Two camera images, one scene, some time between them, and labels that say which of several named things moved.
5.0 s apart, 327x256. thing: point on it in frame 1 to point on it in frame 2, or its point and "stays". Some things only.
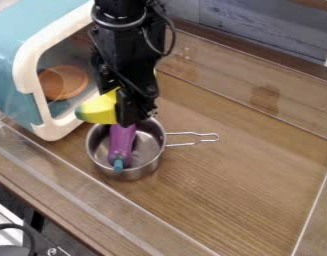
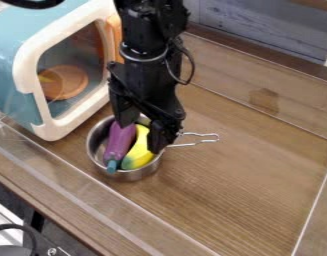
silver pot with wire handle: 151,139 stays
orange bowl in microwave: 63,82 stays
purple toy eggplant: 121,145 stays
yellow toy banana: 99,108 to 139,155
